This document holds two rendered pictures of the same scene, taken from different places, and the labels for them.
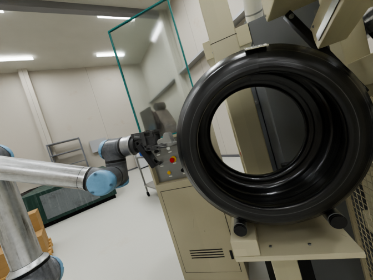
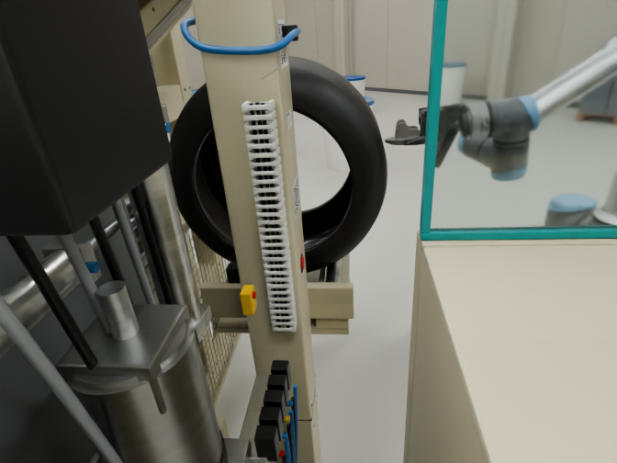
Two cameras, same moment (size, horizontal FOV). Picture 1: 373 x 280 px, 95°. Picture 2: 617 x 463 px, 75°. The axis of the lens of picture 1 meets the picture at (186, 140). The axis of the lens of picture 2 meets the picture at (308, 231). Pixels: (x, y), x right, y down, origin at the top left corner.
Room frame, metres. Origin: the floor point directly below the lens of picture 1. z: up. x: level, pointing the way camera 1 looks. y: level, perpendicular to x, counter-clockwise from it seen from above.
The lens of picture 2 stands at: (1.73, -0.40, 1.54)
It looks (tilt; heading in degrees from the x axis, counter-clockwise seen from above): 27 degrees down; 169
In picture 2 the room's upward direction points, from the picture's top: 4 degrees counter-clockwise
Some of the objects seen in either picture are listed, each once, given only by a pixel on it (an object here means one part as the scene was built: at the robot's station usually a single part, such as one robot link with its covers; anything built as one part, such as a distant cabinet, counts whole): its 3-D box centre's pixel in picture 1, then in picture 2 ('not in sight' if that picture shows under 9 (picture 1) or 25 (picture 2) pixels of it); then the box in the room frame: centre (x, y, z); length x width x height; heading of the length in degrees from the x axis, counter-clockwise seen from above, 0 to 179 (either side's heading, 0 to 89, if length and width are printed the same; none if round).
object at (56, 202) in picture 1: (75, 191); not in sight; (5.20, 3.70, 0.43); 2.16 x 2.04 x 0.85; 30
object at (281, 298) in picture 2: not in sight; (274, 229); (1.02, -0.33, 1.19); 0.05 x 0.04 x 0.48; 72
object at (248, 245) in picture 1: (243, 218); (334, 282); (0.73, -0.14, 0.84); 0.36 x 0.09 x 0.06; 162
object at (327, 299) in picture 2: not in sight; (277, 299); (0.85, -0.33, 0.90); 0.40 x 0.03 x 0.10; 72
